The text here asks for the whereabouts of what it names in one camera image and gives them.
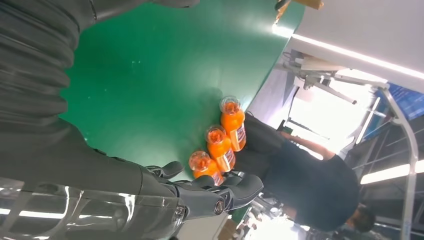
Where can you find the orange juice bottle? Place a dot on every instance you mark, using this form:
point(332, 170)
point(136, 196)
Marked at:
point(233, 126)
point(218, 149)
point(202, 169)

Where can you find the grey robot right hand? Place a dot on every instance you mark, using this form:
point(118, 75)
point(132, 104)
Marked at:
point(82, 172)

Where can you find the yellow film-wrapped cardboard stack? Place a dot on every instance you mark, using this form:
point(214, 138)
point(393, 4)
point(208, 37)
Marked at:
point(308, 2)

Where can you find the blue wall board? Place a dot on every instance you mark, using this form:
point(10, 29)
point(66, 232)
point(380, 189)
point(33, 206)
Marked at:
point(407, 99)

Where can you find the white metal frame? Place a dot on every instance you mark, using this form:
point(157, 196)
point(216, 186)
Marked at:
point(321, 64)

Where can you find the standing person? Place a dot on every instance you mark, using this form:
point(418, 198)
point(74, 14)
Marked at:
point(314, 185)

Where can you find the green table mat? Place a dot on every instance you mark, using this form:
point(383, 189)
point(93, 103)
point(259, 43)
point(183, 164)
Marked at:
point(149, 82)

